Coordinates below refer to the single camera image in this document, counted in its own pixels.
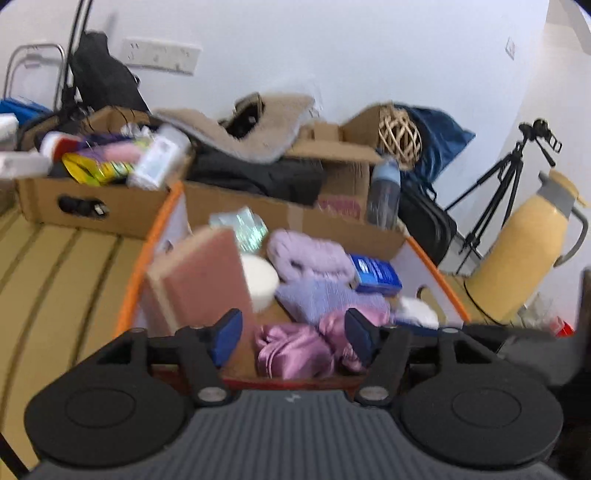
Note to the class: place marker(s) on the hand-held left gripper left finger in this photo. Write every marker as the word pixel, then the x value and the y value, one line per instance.
pixel 226 337

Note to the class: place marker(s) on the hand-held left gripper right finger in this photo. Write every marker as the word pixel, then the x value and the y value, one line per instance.
pixel 360 334

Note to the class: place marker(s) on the lilac fluffy towel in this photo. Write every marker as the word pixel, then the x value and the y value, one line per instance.
pixel 304 254

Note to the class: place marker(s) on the red cardboard box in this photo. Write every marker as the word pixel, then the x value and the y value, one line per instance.
pixel 286 217

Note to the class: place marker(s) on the small red item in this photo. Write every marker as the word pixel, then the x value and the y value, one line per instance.
pixel 561 326

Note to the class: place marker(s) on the clear glass cup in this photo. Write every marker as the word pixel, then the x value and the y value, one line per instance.
pixel 538 311

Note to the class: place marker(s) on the lavender knit cloth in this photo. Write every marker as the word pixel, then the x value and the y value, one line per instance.
pixel 323 300

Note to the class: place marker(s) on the pink sponge block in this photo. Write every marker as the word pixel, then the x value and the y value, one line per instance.
pixel 203 281

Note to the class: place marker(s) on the blue packet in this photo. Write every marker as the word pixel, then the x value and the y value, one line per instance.
pixel 374 274

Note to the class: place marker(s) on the white cloth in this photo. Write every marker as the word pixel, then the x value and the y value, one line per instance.
pixel 418 311

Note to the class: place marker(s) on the white round container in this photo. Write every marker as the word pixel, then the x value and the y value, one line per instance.
pixel 261 281

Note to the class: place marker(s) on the pink satin cloth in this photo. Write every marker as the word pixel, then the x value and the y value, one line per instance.
pixel 295 346

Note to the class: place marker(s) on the yellow thermos jug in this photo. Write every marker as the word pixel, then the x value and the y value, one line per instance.
pixel 517 258

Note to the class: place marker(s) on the shiny plastic packet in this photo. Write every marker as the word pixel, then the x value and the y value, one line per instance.
pixel 242 228

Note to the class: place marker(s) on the black suitcase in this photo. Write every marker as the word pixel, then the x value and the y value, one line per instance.
pixel 427 226

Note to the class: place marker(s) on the grey water bottle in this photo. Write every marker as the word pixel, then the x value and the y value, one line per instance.
pixel 383 194

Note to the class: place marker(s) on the black cloth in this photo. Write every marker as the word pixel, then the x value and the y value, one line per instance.
pixel 258 177

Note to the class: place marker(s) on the black tripod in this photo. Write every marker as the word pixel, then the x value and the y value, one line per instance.
pixel 503 180

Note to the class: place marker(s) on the open brown cardboard box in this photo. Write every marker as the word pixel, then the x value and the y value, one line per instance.
pixel 341 152

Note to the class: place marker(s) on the white plastic bottle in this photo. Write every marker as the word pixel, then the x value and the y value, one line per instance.
pixel 157 159

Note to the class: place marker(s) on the wicker ball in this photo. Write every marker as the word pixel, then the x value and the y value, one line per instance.
pixel 399 136

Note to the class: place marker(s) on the beige fluffy rug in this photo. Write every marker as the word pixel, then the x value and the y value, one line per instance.
pixel 249 129

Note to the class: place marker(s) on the pink packet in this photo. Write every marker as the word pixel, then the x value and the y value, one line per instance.
pixel 122 151

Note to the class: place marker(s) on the blue bag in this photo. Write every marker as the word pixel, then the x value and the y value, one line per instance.
pixel 443 138

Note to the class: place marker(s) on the yellow snack packet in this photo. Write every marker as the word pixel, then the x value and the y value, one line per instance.
pixel 92 168

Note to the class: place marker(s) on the red and white bottle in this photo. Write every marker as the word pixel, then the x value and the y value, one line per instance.
pixel 57 144

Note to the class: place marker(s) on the white carton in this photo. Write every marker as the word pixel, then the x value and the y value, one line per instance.
pixel 23 165

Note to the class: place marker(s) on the black bag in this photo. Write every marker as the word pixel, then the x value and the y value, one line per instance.
pixel 106 74

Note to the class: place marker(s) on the blue cloth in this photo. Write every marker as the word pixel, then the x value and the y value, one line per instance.
pixel 23 108

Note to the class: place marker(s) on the white wall socket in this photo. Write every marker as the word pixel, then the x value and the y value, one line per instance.
pixel 161 56

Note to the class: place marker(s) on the white wall switch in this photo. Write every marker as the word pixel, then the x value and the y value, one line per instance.
pixel 510 48

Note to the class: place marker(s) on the metal chair frame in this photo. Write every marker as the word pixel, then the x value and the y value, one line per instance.
pixel 27 60

